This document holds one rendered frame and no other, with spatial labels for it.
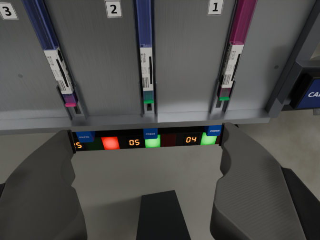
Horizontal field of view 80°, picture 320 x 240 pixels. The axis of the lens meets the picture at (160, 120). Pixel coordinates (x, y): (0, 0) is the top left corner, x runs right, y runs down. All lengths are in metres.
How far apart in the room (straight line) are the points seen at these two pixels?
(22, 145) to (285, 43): 1.18
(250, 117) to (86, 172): 0.93
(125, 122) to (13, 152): 1.01
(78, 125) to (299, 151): 1.19
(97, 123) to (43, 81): 0.09
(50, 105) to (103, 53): 0.12
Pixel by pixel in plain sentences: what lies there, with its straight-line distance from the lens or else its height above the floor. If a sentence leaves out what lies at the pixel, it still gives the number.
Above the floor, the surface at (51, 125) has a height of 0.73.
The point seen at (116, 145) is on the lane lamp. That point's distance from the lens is 0.39.
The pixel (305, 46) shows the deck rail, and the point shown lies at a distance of 0.31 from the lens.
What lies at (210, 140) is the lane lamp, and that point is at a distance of 0.39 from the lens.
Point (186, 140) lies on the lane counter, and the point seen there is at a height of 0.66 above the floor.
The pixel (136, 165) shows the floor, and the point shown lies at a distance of 1.06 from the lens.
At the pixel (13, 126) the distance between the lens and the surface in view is 0.36.
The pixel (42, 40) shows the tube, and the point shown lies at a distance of 0.26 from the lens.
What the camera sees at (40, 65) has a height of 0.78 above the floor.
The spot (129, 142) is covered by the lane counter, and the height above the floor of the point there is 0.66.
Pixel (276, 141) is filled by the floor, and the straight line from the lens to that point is 1.24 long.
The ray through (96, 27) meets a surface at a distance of 0.25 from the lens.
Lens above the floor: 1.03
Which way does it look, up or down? 88 degrees down
